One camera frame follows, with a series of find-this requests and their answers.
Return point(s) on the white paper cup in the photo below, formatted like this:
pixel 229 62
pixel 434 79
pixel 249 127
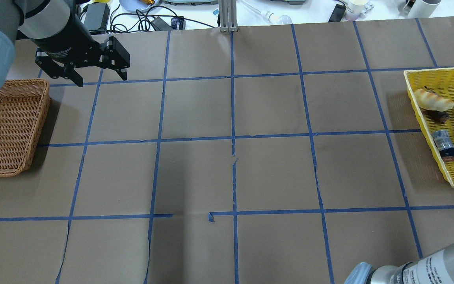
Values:
pixel 354 8

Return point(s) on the black power adapter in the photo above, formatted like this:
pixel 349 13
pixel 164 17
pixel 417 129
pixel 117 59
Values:
pixel 95 17

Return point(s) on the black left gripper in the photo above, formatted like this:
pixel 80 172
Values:
pixel 70 38

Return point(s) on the toy bread loaf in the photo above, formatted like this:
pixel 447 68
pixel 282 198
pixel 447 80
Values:
pixel 431 101

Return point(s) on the small dark bottle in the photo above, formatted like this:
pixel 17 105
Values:
pixel 444 145

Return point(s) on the light bulb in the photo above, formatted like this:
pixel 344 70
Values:
pixel 277 19

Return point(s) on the blue plate with brass part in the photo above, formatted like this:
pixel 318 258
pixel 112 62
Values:
pixel 141 5

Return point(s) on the aluminium frame post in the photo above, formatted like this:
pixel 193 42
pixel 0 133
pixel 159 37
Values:
pixel 227 16

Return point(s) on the brown toy piece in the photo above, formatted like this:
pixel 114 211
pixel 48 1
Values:
pixel 439 117

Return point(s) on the brown wicker basket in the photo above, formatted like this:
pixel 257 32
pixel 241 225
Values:
pixel 24 105

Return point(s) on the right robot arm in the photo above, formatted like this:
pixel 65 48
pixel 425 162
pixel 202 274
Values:
pixel 436 268

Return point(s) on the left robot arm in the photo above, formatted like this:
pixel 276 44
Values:
pixel 35 19

